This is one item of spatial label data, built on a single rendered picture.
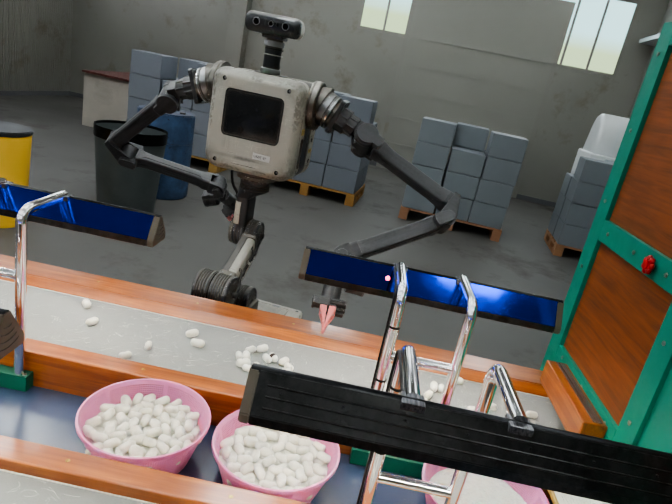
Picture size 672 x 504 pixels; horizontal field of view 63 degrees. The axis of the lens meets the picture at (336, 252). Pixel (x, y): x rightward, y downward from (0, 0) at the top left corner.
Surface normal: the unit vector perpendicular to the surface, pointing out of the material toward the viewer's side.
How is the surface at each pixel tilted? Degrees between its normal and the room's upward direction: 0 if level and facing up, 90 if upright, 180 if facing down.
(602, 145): 72
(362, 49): 90
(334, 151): 90
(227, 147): 90
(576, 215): 90
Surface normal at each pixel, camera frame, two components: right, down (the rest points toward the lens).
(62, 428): 0.19, -0.93
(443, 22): -0.21, 0.27
